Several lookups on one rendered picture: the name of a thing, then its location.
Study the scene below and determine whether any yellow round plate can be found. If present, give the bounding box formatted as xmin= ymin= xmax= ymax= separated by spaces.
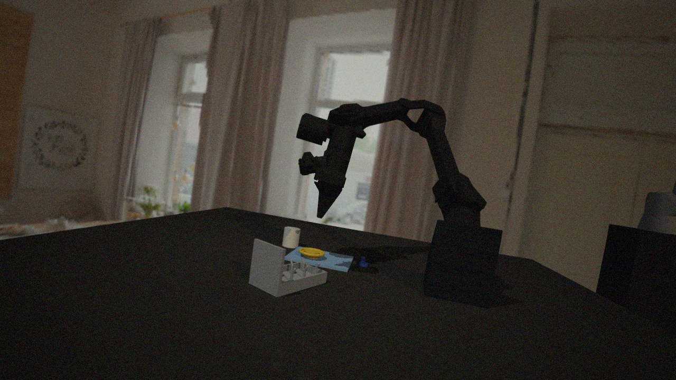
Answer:
xmin=298 ymin=248 xmax=325 ymax=259

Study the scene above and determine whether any light blue flat mat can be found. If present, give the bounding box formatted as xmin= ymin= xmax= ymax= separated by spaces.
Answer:
xmin=285 ymin=247 xmax=354 ymax=272

